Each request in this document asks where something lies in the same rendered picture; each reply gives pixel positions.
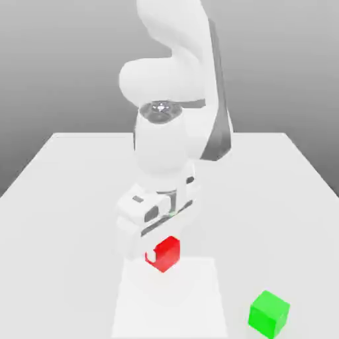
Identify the small red cube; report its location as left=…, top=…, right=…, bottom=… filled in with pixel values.
left=144, top=235, right=181, bottom=273

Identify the small green cube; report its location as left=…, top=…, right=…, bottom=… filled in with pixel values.
left=248, top=289, right=291, bottom=339

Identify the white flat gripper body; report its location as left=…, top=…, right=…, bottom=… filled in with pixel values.
left=115, top=198, right=202, bottom=262

